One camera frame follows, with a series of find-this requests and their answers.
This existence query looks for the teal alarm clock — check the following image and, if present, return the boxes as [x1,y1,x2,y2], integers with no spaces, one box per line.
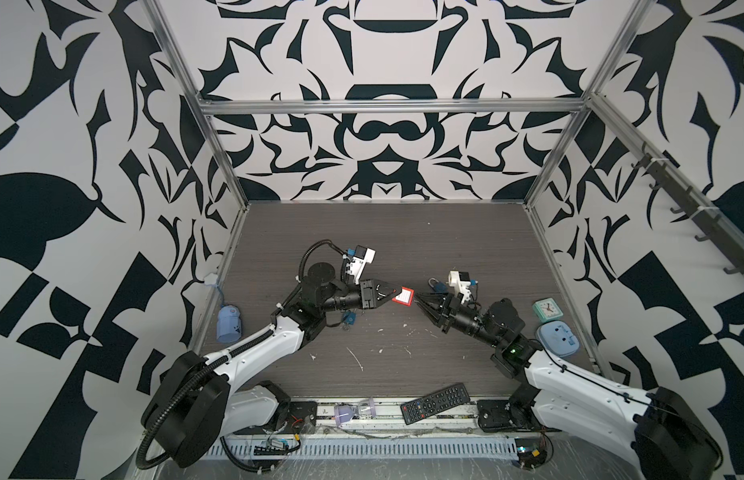
[533,298,564,323]

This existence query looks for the white slotted cable duct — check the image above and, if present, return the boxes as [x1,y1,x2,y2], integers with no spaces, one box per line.
[228,437,518,461]

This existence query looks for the blue padlock with key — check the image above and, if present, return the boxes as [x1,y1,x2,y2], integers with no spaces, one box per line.
[428,277,449,293]

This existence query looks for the black corrugated cable hose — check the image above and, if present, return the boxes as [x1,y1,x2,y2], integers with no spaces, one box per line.
[298,239,349,280]

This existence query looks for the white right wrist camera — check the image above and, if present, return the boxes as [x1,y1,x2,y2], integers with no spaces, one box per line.
[448,270,478,304]

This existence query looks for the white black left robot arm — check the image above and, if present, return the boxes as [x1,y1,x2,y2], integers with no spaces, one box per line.
[135,262,403,470]

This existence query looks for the black remote control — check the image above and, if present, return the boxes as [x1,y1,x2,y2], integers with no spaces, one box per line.
[400,383,471,425]

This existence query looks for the light blue round device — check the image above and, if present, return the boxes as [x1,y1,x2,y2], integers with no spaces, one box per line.
[535,320,581,358]

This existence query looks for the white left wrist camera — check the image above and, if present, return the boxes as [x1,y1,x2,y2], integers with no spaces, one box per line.
[341,245,376,285]

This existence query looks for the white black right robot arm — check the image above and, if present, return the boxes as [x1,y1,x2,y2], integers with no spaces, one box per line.
[414,292,724,479]

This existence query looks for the light blue device left wall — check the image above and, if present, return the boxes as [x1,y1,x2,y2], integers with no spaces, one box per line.
[216,305,242,343]

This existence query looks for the clear safety glasses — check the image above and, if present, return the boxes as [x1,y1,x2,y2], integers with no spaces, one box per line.
[333,398,377,427]

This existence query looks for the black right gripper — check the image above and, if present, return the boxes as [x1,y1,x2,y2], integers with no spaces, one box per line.
[417,293,505,352]

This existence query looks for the small dark blue padlock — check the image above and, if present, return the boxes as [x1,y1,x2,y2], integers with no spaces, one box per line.
[341,311,357,330]

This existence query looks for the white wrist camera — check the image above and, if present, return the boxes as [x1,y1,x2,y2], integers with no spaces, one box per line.
[341,245,376,285]
[448,270,478,304]

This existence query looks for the red safety padlock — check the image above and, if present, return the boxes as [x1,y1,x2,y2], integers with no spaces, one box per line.
[392,287,414,306]

